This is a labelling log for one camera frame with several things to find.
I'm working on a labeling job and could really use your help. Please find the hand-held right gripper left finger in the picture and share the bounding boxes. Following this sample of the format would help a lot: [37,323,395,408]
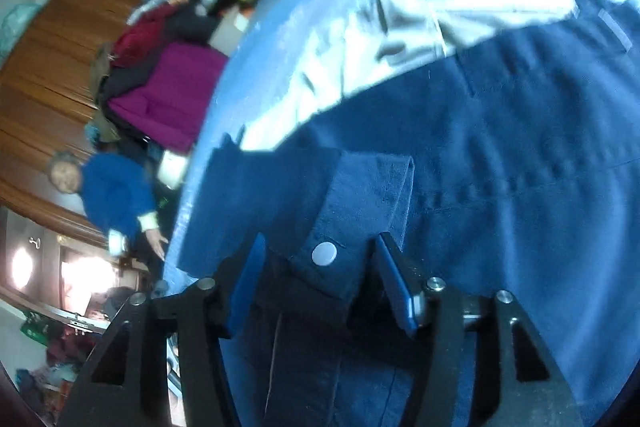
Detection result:
[57,232,268,427]

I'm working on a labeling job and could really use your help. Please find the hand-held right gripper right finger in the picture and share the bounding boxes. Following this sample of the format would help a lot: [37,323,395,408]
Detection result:
[375,232,586,427]

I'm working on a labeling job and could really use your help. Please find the navy blue pants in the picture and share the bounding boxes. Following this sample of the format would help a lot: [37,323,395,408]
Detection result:
[177,0,640,427]

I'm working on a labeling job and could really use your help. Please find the pile of clothes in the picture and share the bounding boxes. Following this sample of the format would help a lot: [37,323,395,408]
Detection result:
[90,0,251,72]

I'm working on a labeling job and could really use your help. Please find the white cup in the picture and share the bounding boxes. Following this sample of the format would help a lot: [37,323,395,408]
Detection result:
[107,229,128,258]

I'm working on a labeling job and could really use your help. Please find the magenta cloth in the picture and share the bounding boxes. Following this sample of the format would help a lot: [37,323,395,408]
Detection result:
[107,42,231,152]

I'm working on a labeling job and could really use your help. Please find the green box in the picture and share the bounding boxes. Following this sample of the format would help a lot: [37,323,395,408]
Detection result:
[20,312,51,348]

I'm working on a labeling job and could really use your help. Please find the white storage box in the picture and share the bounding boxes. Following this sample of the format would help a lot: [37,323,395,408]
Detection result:
[210,7,251,52]

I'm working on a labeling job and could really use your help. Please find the wooden wardrobe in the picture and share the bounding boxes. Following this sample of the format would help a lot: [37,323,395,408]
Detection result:
[0,0,146,248]

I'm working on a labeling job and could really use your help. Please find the teal bag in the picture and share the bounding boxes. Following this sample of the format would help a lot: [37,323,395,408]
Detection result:
[2,4,43,40]

